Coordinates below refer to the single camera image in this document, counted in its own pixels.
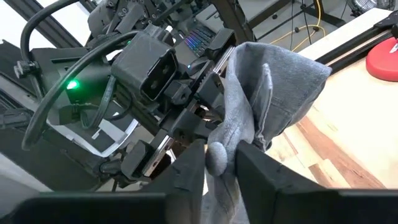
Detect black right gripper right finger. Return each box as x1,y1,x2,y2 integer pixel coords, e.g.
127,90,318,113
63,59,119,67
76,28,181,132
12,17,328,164
235,139,340,224

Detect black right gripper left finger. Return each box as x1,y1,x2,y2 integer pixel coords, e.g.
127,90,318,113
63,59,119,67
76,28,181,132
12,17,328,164
141,138,206,224

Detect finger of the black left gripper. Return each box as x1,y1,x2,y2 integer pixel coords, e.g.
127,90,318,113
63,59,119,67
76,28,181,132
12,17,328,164
194,68,227,113
159,104,223,141

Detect dark blue denim cap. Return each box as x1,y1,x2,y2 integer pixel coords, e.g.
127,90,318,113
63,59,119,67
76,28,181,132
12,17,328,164
201,42,333,224

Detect black computer mouse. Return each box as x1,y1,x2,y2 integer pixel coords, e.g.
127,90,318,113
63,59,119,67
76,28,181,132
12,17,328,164
185,57,215,75

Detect backlit keyboard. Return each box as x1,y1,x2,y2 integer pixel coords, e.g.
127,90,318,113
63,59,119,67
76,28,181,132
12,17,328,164
183,24,218,57

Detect red desk lamp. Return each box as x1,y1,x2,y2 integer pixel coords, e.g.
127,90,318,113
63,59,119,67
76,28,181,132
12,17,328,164
366,36,398,83

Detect black floor fan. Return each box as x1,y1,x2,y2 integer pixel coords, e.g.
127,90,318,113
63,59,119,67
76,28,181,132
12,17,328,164
346,0,398,13

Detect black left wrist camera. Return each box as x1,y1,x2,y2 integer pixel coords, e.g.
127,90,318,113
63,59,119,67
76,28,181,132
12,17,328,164
111,24,180,103

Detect yellow extension cord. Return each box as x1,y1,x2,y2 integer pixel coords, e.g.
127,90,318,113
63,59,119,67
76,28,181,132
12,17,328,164
270,0,327,52

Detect thick black cable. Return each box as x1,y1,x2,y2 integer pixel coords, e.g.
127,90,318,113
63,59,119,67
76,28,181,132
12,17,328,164
21,29,141,152
20,0,80,71

